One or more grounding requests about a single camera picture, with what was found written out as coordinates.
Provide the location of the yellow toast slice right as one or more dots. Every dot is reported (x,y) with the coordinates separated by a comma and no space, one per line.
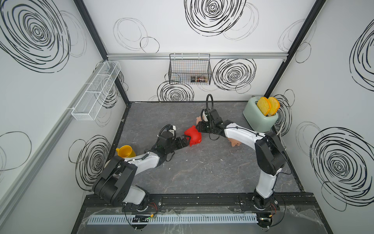
(275,105)

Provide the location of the red piggy bank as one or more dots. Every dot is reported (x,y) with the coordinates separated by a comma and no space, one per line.
(193,135)

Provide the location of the yellow toast slice left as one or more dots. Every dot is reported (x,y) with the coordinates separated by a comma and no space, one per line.
(264,105)

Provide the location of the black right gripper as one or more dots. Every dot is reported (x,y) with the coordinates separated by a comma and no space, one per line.
(200,126)

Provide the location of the light pink piggy bank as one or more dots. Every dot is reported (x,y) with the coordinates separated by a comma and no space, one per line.
(198,120)

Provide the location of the yellow toast slice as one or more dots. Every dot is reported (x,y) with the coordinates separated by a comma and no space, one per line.
(264,105)
(275,105)

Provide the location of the mint green toaster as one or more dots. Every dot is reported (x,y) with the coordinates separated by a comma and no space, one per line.
(255,118)

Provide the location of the yellow mug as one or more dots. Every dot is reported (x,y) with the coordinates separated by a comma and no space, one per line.
(126,151)

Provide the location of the white slotted cable duct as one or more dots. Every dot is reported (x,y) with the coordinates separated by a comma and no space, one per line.
(173,219)

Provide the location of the white wire wall shelf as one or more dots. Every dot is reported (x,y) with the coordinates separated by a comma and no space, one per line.
(101,92)

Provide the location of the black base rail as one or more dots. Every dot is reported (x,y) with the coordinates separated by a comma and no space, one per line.
(244,201)

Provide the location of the small items in basket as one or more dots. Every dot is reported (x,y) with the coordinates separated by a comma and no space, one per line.
(195,79)

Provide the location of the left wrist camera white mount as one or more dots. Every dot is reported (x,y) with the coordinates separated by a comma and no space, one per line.
(173,129)

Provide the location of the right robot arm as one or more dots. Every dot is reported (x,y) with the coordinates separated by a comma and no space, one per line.
(270,154)

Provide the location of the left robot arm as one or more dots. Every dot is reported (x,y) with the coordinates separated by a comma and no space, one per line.
(114,184)

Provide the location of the orange-tan piggy bank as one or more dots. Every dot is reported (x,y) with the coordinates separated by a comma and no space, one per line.
(234,142)

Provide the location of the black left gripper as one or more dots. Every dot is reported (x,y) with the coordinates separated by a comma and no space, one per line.
(184,143)

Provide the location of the black wire wall basket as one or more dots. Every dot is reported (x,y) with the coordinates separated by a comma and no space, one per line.
(183,66)

